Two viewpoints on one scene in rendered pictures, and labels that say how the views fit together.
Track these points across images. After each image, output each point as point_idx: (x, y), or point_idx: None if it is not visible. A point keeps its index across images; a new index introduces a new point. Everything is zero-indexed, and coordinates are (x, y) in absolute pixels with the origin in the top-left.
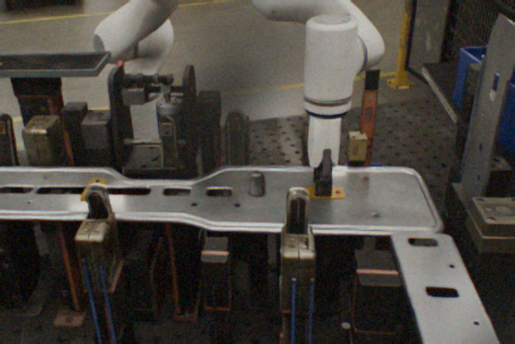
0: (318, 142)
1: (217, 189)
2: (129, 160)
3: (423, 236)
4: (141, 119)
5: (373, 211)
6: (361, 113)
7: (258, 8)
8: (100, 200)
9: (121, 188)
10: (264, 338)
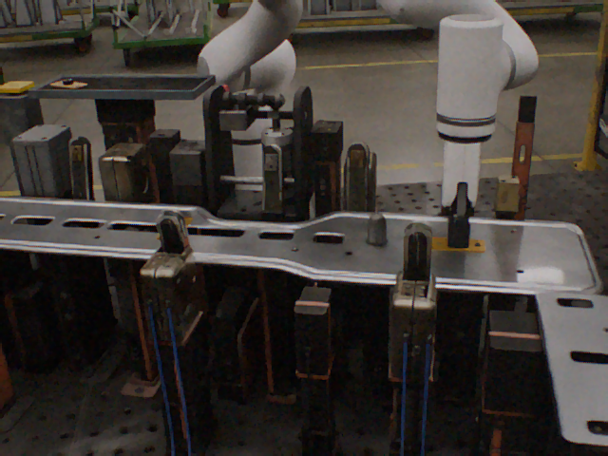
0: (451, 172)
1: (327, 235)
2: (225, 203)
3: (577, 296)
4: (250, 164)
5: (519, 267)
6: (514, 152)
7: (385, 7)
8: (175, 229)
9: (209, 228)
10: (376, 427)
